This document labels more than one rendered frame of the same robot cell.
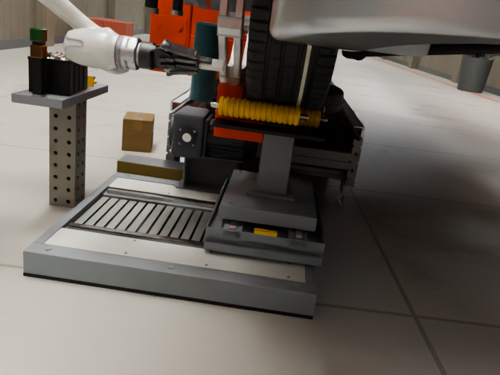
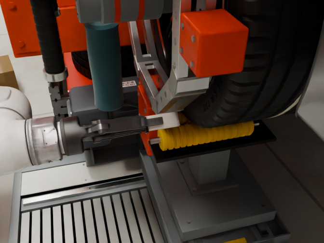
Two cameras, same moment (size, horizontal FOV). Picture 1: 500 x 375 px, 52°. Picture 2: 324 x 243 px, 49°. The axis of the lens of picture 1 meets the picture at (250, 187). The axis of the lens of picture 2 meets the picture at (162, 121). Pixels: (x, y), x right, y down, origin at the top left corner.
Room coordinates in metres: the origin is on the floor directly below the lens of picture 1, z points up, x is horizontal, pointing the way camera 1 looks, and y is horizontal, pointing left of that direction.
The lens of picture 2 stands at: (0.87, 0.33, 1.07)
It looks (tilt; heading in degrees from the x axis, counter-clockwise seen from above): 36 degrees down; 342
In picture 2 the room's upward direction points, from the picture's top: straight up
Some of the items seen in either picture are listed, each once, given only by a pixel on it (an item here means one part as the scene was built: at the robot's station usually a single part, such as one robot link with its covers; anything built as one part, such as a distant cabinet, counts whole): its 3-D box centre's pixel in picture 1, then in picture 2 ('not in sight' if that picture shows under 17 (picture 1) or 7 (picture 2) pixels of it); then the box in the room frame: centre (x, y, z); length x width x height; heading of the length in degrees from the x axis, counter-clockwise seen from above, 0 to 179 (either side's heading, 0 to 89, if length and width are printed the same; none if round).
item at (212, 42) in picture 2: not in sight; (210, 42); (1.33, 0.10, 0.85); 0.09 x 0.08 x 0.07; 178
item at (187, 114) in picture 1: (223, 152); (127, 123); (1.96, 0.12, 0.26); 0.42 x 0.18 x 0.35; 88
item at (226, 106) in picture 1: (259, 111); (206, 131); (1.52, 0.00, 0.51); 0.29 x 0.06 x 0.06; 88
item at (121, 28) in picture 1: (111, 33); not in sight; (9.46, 2.84, 0.22); 1.21 x 0.83 x 0.44; 1
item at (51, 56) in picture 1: (59, 71); not in sight; (1.78, 0.71, 0.51); 0.20 x 0.14 x 0.13; 3
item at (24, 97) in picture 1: (65, 92); not in sight; (1.82, 0.71, 0.44); 0.43 x 0.17 x 0.03; 178
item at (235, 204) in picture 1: (274, 164); (208, 152); (1.64, -0.07, 0.32); 0.40 x 0.30 x 0.28; 178
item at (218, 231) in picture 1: (267, 216); (204, 193); (1.64, -0.07, 0.13); 0.50 x 0.36 x 0.10; 178
